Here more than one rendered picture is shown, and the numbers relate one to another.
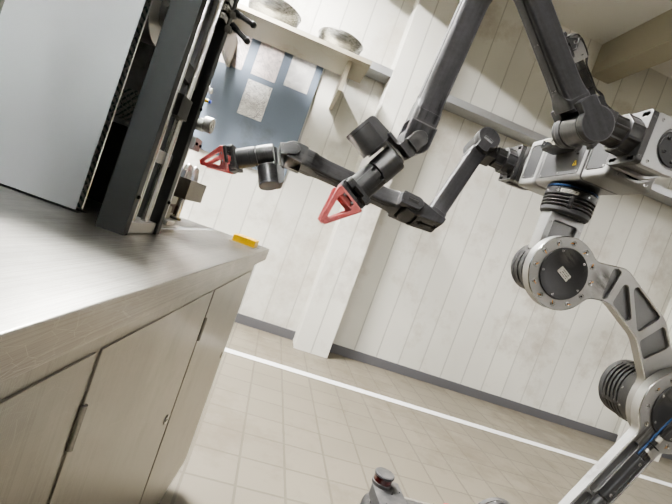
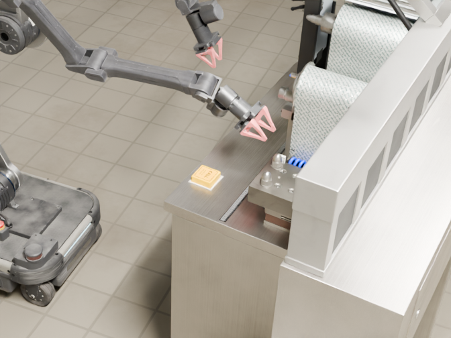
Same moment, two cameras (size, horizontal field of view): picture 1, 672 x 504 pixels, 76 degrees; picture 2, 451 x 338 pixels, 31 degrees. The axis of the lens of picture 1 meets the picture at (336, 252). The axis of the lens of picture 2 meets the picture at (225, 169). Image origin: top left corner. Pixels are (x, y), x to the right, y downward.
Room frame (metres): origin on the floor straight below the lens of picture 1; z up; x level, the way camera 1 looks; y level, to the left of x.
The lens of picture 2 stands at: (3.10, 1.29, 2.56)
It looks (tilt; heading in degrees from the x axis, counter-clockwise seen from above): 38 degrees down; 208
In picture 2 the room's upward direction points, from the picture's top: 4 degrees clockwise
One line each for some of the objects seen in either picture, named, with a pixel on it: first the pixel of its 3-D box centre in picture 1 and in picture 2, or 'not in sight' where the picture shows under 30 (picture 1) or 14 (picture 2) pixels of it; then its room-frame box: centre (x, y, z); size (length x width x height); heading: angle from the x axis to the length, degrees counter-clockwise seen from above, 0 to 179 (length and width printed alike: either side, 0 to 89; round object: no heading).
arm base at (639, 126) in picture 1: (619, 133); not in sight; (0.98, -0.50, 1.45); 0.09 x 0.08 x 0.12; 9
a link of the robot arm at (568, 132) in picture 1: (588, 129); not in sight; (0.96, -0.43, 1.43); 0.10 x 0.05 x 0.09; 99
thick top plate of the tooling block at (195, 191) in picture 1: (134, 169); (320, 201); (1.33, 0.67, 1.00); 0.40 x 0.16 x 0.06; 92
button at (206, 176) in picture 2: (245, 240); (206, 176); (1.33, 0.27, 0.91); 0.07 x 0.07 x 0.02; 2
